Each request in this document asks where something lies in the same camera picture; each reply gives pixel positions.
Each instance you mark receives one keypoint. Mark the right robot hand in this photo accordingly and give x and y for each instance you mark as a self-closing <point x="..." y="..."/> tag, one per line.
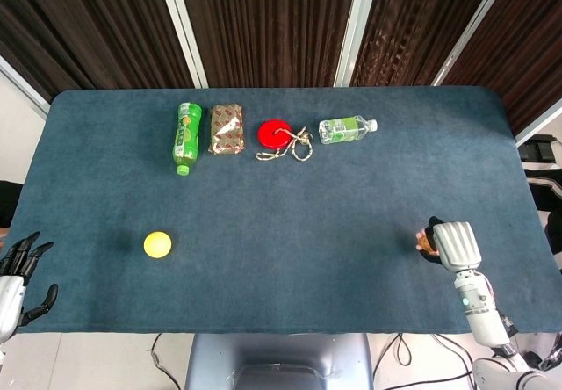
<point x="454" y="245"/>

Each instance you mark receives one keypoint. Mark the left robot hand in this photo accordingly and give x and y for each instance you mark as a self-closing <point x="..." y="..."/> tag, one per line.
<point x="9" y="289"/>

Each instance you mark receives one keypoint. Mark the small orange turtle toy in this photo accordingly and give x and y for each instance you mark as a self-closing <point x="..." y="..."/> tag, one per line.
<point x="425" y="240"/>

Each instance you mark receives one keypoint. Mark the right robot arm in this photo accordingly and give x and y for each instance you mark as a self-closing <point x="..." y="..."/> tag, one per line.
<point x="483" y="315"/>

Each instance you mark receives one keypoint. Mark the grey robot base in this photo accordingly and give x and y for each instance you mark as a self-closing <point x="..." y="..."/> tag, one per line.
<point x="278" y="361"/>

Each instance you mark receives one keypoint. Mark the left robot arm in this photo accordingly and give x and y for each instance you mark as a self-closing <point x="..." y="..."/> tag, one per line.
<point x="1" y="355"/>

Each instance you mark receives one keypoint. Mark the black pedal device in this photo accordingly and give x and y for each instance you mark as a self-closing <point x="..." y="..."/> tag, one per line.
<point x="538" y="149"/>

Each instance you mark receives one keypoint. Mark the yellow ball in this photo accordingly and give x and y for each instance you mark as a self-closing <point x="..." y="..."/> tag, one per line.
<point x="157" y="244"/>

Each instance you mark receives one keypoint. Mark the clear water bottle green label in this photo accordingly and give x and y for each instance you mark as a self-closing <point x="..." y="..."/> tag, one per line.
<point x="344" y="130"/>

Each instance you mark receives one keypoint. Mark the blue table cloth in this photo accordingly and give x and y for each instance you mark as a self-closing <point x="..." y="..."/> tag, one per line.
<point x="281" y="197"/>

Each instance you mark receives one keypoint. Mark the dark wooden screen panel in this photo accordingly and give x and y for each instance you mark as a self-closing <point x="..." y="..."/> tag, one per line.
<point x="412" y="25"/>
<point x="268" y="25"/>
<point x="83" y="30"/>
<point x="518" y="43"/>

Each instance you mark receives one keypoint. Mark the green tea bottle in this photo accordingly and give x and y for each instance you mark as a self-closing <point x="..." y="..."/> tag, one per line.
<point x="186" y="137"/>

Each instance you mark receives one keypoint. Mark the brown snack packet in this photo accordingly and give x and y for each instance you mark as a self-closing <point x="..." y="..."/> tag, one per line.
<point x="226" y="129"/>

